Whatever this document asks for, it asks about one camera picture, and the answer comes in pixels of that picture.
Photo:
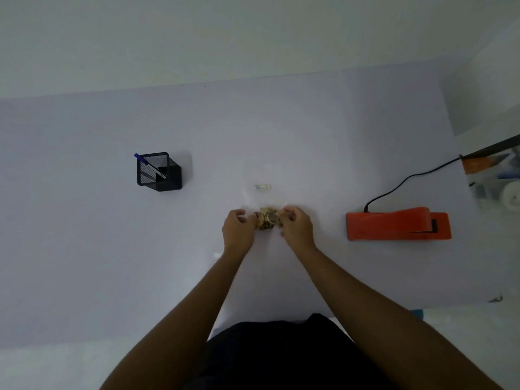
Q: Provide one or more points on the person's left hand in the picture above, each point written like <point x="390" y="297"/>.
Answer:
<point x="237" y="233"/>

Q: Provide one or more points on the person's right hand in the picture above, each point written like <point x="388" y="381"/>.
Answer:
<point x="298" y="231"/>

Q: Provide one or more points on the clear plastic bag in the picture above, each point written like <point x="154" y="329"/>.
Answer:
<point x="266" y="199"/>

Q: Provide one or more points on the orange heat sealer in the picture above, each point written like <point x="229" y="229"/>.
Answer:
<point x="386" y="226"/>

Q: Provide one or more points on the blue pen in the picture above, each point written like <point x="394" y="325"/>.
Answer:
<point x="142" y="160"/>

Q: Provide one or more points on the person's left forearm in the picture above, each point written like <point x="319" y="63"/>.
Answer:
<point x="174" y="324"/>

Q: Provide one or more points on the person's right forearm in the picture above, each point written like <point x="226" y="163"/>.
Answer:
<point x="398" y="320"/>

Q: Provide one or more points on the person's black shirt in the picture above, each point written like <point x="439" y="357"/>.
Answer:
<point x="284" y="357"/>

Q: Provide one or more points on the small clear backing scrap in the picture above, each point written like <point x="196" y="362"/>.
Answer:
<point x="216" y="255"/>

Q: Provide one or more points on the black mesh pen holder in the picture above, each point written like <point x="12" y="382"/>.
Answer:
<point x="172" y="178"/>

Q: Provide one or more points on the blue round stool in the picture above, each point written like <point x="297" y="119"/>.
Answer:
<point x="417" y="313"/>

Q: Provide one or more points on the orange box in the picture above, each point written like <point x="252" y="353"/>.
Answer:
<point x="479" y="165"/>

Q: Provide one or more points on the small dark floor scrap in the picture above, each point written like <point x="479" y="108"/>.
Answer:
<point x="496" y="298"/>

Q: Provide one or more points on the black box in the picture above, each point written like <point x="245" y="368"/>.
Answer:
<point x="491" y="148"/>

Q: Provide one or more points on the white tape roll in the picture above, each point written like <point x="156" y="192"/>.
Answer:
<point x="512" y="195"/>

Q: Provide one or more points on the blue packets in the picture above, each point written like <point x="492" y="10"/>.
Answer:
<point x="510" y="168"/>

